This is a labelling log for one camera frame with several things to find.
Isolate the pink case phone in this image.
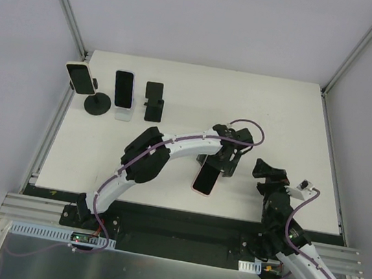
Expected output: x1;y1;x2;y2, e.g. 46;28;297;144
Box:
191;164;220;196

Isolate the black folding phone stand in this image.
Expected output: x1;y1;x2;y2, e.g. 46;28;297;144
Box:
144;82;164;122

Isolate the silver folding phone stand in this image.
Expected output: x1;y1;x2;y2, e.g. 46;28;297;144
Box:
113;98;137;122

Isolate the lilac case phone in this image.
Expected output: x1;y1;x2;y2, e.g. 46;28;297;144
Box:
114;70;135;109

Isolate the black clamp phone stand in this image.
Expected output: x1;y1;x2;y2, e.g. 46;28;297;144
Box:
83;92;111;116

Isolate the cream case phone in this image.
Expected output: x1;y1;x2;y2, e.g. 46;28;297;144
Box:
66;61;96;96

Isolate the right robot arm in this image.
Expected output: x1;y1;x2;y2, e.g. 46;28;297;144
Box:
252;158;336;279

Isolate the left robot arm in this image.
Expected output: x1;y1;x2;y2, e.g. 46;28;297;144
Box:
75;124;254;229

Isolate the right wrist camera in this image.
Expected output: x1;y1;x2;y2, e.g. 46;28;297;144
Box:
286;180;316;201

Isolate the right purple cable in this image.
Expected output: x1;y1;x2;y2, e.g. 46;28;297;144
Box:
279;184;372;279

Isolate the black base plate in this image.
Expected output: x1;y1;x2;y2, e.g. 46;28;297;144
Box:
16;184;349;279

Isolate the right aluminium frame post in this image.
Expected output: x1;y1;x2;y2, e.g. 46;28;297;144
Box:
321;24;372;97

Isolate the aluminium frame post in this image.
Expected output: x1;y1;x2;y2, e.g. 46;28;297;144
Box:
58;0;89;60
321;24;372;97

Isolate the left aluminium frame post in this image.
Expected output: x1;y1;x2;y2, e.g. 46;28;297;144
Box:
58;0;89;60

